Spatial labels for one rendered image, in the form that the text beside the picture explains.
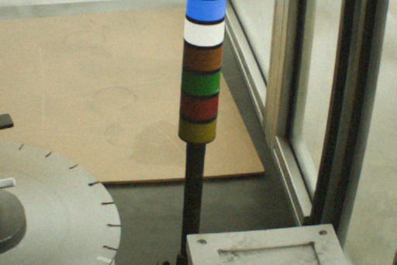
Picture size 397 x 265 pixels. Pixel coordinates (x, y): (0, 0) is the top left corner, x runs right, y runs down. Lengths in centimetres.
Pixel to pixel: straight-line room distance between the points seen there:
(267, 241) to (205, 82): 20
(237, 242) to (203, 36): 24
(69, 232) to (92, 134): 54
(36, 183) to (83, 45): 75
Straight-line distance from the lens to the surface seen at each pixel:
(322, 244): 105
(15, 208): 98
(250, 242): 104
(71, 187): 103
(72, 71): 166
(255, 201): 136
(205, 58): 102
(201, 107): 105
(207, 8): 99
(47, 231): 96
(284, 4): 135
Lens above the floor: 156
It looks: 32 degrees down
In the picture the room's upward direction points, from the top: 4 degrees clockwise
